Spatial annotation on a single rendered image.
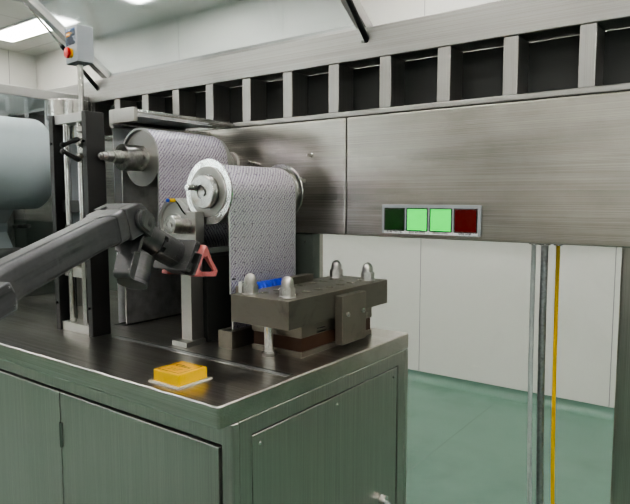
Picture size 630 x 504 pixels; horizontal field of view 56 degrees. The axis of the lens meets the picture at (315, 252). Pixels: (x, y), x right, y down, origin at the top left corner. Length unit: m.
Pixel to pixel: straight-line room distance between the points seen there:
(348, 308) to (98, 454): 0.61
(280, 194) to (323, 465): 0.63
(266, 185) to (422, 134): 0.38
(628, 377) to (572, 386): 2.36
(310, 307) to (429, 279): 2.81
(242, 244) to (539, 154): 0.67
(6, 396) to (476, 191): 1.21
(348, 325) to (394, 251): 2.81
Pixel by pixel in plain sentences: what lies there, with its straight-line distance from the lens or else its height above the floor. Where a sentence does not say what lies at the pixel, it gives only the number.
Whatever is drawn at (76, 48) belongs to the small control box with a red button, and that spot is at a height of 1.64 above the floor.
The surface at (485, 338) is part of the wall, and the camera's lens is 3.95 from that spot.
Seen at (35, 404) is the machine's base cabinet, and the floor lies 0.76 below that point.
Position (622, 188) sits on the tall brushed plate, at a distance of 1.30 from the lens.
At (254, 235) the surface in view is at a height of 1.15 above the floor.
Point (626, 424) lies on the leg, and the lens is 1.54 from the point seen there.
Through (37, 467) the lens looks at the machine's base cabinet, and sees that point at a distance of 1.60.
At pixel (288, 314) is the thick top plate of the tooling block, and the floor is 1.00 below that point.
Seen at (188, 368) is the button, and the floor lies 0.92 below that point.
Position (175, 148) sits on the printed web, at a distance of 1.56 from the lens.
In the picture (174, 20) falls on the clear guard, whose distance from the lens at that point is 1.90.
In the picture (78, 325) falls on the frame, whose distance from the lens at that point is 1.60.
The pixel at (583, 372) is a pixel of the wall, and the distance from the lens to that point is 3.82.
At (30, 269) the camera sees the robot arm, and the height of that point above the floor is 1.14.
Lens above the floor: 1.24
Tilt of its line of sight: 5 degrees down
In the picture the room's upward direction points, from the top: straight up
